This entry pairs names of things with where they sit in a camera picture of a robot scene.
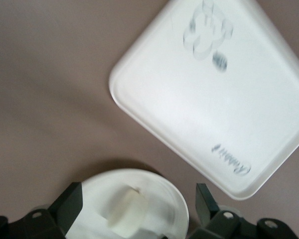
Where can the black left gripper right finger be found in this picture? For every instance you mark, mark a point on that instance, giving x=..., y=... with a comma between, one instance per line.
x=209, y=214

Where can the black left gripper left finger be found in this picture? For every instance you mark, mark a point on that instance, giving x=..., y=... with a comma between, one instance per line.
x=62, y=211

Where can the white round plate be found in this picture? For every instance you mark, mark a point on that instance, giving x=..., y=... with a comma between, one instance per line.
x=167, y=196

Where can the white steamed bun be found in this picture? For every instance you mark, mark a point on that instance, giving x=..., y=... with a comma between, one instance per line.
x=127, y=211

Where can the cream tray with bear print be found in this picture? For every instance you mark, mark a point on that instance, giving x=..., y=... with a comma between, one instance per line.
x=201, y=99

